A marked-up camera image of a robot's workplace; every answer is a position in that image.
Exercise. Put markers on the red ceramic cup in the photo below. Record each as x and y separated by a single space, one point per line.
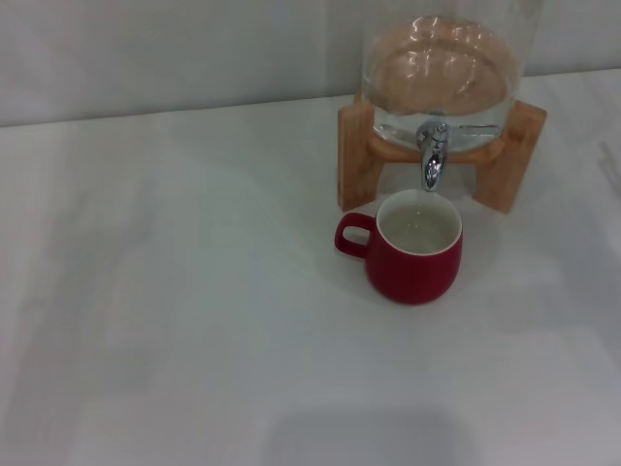
412 276

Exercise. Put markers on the glass water dispenser jar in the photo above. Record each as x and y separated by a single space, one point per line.
436 63

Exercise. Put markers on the chrome faucet with lever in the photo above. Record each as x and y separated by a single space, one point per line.
433 167

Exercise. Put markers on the wooden dispenser stand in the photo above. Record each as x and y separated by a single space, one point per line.
356 160

